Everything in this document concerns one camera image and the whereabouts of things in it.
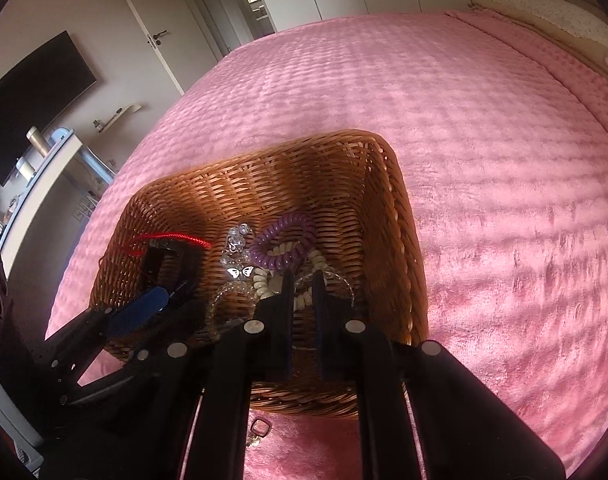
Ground steel thermos bottle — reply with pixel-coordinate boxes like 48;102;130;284
26;127;53;159

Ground red string bracelet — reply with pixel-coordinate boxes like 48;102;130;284
125;232;213;257

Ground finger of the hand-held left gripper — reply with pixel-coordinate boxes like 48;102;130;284
44;286;173;388
141;240;203;312

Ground small wooden wall shelf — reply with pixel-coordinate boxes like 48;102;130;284
92;104;143;134

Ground beige quilt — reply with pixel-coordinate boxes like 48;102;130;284
468;0;608;92

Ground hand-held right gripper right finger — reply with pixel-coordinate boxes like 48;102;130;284
311;274;567;480

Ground white door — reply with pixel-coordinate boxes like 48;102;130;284
106;0;223;97

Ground cream spiral hair tie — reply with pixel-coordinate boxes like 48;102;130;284
251;242;329;313

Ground white curved desk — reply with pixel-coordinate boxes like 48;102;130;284
0;132;118;263

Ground purple spiral hair tie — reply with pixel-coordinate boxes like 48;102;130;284
249;212;317;271

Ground black wall television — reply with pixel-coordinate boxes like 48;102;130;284
0;30;99;188

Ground brown wicker basket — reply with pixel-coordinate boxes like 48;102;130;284
90;130;431;420

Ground clear crystal bead bracelet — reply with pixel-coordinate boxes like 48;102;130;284
204;224;259;333

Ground white dotted pillow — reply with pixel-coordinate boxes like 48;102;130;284
471;0;608;54

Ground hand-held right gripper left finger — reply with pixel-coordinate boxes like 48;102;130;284
41;270;297;480

